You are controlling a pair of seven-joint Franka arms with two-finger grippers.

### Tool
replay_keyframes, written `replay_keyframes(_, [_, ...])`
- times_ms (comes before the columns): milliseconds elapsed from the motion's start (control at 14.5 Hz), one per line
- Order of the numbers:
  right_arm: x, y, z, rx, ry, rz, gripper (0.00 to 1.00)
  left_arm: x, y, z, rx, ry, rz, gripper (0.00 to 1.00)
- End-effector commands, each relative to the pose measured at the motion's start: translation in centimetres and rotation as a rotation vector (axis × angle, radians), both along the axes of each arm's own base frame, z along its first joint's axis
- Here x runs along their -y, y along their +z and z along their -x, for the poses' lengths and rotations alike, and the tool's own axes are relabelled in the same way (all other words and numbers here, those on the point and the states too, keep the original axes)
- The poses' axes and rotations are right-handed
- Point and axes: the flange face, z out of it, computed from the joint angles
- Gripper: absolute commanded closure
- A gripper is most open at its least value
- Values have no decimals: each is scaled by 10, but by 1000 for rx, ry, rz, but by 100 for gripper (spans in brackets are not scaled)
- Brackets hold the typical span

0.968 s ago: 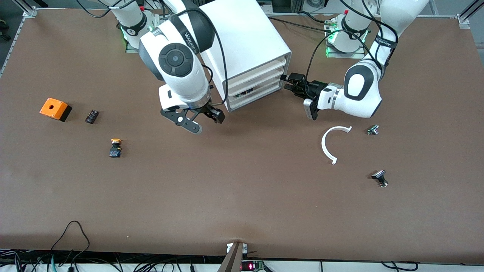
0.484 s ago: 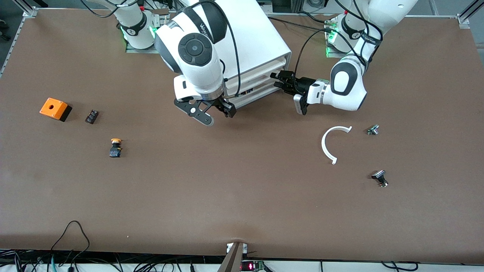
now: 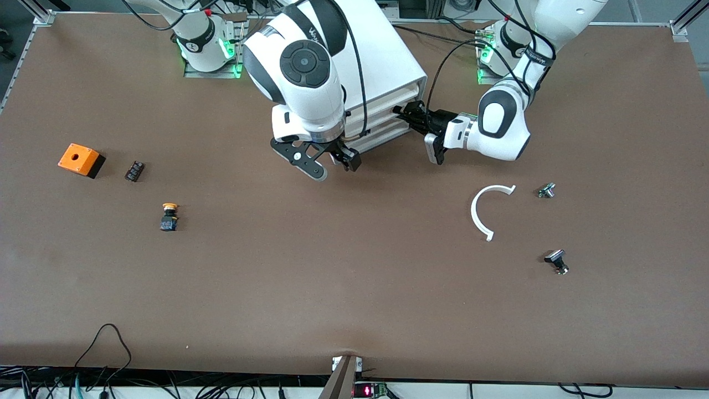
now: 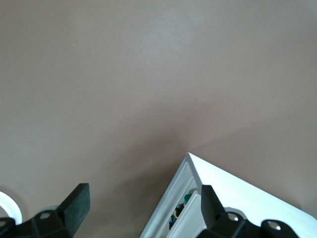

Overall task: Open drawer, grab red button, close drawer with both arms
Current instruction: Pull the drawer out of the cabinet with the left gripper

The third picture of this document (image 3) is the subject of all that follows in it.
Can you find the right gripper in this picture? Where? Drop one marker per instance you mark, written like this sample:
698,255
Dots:
335,147

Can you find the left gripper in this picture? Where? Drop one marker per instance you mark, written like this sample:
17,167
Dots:
437,120

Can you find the white plastic drawer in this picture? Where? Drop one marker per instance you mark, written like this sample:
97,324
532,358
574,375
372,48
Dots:
382,98
382,112
382,124
385,138

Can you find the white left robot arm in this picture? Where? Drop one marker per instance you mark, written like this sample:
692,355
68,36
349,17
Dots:
501,119

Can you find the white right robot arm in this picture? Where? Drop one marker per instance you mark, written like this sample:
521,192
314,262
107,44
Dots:
302,61

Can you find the white drawer cabinet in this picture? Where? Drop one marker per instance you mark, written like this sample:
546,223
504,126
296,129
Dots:
382,50

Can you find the white curved plastic clip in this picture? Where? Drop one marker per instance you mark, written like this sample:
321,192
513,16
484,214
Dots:
475,213

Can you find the small silver green connector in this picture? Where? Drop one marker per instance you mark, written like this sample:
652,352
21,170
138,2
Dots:
546,190

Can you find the small black contact block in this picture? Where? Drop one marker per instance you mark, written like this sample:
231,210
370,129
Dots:
135,170

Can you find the red LED display module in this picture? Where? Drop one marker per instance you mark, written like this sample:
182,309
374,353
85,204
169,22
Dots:
368,390

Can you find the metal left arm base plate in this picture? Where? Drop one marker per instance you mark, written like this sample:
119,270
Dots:
482,78

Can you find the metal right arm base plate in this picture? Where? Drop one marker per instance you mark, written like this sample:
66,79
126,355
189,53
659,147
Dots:
191,72

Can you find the orange push button switch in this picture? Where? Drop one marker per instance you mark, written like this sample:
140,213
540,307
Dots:
169,217

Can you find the black capped button switch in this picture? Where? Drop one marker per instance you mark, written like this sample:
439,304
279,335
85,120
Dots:
556,259

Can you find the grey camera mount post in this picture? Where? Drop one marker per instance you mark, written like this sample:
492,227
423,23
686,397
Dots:
340,379

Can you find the orange button enclosure box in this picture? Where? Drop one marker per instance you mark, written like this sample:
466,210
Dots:
77,158

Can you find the aluminium frame corner profile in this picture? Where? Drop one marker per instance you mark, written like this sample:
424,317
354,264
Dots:
41,16
680,29

